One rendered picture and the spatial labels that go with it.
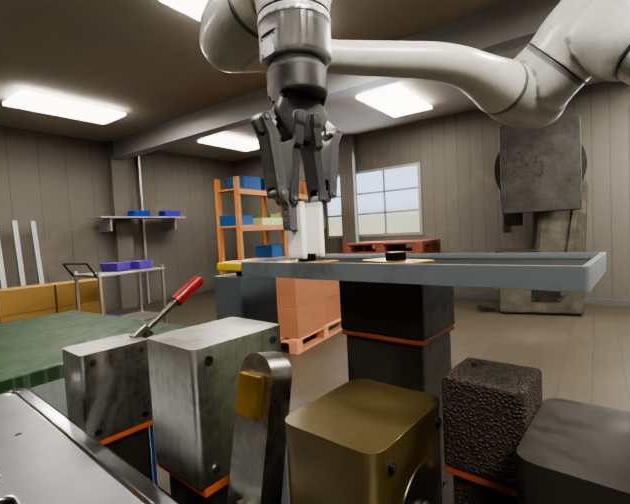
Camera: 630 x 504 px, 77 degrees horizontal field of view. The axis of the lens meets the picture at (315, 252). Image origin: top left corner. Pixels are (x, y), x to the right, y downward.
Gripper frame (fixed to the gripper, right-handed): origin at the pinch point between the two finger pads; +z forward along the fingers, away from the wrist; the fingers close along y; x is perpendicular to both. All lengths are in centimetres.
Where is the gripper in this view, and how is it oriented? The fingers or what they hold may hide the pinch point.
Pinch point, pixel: (305, 231)
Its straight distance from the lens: 49.9
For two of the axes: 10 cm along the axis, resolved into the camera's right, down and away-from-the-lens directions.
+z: 0.5, 10.0, 0.5
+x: 6.7, 0.0, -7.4
